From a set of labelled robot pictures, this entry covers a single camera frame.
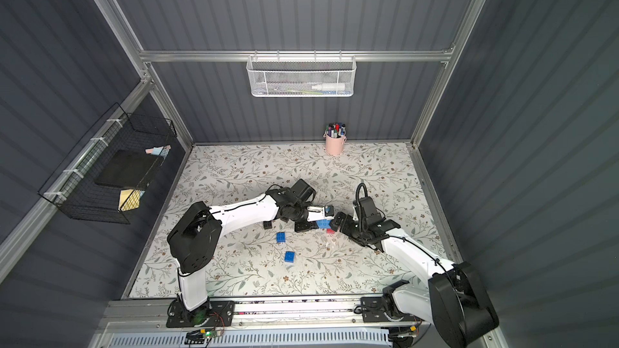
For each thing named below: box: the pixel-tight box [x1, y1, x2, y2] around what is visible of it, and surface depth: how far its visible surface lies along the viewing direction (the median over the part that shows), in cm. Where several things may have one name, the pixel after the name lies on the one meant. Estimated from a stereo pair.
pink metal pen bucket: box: [323, 133, 347, 156], surface depth 115 cm
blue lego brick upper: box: [276, 232, 287, 243], surface depth 91 cm
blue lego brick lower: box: [284, 250, 296, 264], surface depth 86 cm
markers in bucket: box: [324, 122, 347, 139], surface depth 111 cm
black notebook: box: [94, 149, 163, 189], surface depth 76 cm
